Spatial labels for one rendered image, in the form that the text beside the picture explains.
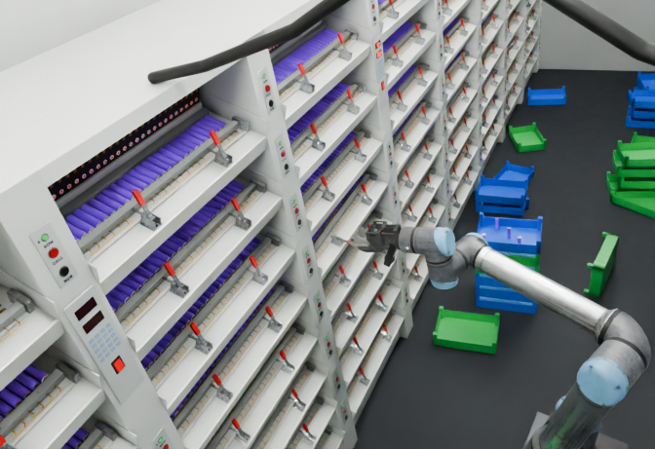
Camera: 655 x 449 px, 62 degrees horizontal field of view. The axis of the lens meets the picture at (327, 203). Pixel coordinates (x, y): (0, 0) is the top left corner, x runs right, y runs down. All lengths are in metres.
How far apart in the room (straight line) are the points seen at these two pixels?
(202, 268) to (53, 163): 0.50
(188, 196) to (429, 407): 1.71
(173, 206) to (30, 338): 0.40
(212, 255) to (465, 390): 1.62
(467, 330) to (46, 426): 2.16
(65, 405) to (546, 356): 2.19
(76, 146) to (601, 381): 1.35
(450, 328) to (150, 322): 1.93
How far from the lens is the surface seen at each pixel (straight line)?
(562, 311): 1.78
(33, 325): 1.12
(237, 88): 1.47
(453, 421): 2.63
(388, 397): 2.71
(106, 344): 1.20
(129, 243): 1.21
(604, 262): 3.10
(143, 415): 1.36
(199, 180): 1.34
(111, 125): 1.11
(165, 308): 1.33
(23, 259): 1.05
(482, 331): 2.94
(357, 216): 2.12
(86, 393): 1.24
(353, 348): 2.41
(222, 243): 1.45
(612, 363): 1.63
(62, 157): 1.06
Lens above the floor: 2.18
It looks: 33 degrees down
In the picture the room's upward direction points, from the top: 11 degrees counter-clockwise
